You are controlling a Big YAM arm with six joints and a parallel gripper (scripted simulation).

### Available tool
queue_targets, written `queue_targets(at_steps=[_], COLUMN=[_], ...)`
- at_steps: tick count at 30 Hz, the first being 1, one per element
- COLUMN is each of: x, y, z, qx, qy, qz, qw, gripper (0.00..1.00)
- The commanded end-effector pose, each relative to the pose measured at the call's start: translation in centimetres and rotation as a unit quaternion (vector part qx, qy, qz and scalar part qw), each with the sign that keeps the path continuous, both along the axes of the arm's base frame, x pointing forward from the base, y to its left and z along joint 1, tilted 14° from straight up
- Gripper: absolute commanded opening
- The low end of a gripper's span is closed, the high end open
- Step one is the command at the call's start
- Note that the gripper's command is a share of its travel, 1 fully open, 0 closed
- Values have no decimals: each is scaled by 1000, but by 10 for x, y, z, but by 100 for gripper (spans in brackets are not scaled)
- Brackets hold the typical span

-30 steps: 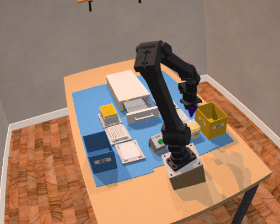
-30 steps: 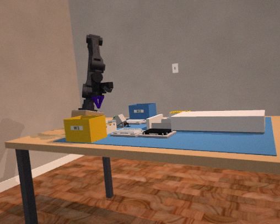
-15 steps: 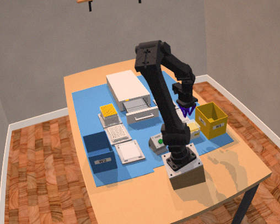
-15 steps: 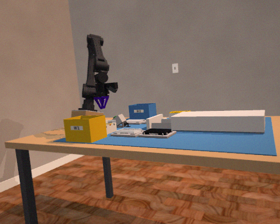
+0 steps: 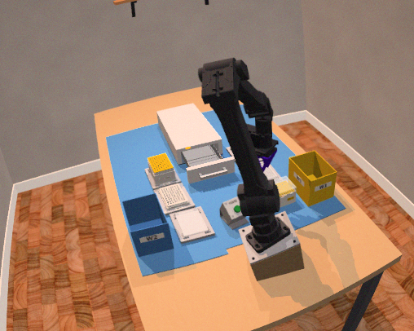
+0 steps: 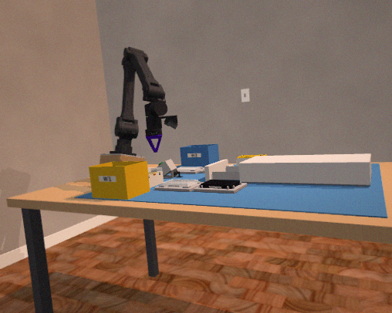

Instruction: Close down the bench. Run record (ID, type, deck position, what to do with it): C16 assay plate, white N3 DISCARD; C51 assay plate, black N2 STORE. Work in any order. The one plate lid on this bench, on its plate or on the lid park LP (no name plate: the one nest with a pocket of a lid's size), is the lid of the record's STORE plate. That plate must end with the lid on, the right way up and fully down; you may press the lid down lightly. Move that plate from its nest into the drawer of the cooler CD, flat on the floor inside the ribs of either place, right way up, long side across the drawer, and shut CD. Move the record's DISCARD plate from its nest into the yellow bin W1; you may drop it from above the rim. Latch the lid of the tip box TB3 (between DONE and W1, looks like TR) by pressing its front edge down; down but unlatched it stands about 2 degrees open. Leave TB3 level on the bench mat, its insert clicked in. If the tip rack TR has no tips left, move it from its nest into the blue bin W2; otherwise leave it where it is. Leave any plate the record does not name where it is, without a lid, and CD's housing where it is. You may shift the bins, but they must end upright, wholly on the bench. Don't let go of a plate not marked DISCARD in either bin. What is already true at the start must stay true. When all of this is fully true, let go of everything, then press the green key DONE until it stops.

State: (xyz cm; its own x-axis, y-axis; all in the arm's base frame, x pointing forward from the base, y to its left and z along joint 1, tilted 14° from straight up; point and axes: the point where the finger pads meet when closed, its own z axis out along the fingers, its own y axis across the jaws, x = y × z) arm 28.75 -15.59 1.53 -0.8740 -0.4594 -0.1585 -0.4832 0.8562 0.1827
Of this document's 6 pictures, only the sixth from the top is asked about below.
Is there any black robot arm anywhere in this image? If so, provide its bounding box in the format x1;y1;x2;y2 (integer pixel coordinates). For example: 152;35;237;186
110;47;177;156

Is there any blue bench mat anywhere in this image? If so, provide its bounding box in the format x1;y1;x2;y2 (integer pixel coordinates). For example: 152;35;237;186
75;163;387;218

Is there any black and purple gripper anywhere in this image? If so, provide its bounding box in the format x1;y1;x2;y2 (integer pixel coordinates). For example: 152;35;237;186
145;116;162;153

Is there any yellow bin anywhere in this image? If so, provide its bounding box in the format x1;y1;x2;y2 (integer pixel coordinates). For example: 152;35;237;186
89;161;150;200

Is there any dark blue open-top bin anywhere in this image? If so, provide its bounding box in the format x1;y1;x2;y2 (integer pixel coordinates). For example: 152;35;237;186
180;144;219;167

